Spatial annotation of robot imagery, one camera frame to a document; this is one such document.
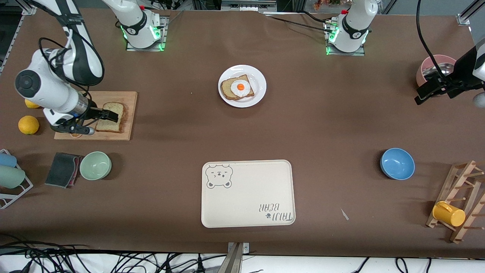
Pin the wooden cutting board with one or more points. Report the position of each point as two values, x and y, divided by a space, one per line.
130 113

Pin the brown bread slice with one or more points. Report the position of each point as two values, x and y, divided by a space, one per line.
110 127

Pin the round orange fruit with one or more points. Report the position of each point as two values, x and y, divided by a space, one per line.
28 125

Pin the pink bowl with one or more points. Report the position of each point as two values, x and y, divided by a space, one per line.
426 66

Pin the yellow lemon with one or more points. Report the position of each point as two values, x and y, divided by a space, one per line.
32 104

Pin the blue bowl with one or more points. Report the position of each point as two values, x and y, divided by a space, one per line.
397 163

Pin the cream bear print tray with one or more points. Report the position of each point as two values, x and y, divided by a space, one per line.
246 197

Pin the aluminium frame rail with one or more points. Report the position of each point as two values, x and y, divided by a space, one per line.
27 10
468 13

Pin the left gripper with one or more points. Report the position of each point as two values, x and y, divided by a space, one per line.
463 71

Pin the pale green bowl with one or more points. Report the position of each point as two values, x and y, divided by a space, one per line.
95 165

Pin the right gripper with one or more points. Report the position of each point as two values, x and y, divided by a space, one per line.
92 112

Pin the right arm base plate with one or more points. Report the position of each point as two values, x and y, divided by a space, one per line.
161 36

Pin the dark grey cloth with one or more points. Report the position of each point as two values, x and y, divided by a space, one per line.
60 170

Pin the small white scrap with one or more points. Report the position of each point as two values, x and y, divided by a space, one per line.
344 214

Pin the fried egg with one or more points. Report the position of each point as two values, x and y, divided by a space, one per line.
240 87

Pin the yellow mug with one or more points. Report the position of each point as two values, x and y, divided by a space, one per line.
449 214

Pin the grey metal equipment frame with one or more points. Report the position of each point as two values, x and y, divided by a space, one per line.
246 4

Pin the wooden mug rack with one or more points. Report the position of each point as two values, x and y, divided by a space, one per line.
468 189

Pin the pale green cup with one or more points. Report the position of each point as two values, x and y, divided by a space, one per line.
11 176

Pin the bread slice under egg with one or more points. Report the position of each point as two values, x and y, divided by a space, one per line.
227 89

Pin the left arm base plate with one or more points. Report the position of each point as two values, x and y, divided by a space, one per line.
362 53

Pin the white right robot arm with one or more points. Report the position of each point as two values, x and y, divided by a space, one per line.
136 26

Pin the pink cloth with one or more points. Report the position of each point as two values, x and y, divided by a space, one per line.
77 172

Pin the metal table bracket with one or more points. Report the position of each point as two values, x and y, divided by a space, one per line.
235 258

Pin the light blue cup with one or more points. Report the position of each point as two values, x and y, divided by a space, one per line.
7 160

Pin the white round plate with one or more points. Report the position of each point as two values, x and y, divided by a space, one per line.
258 81

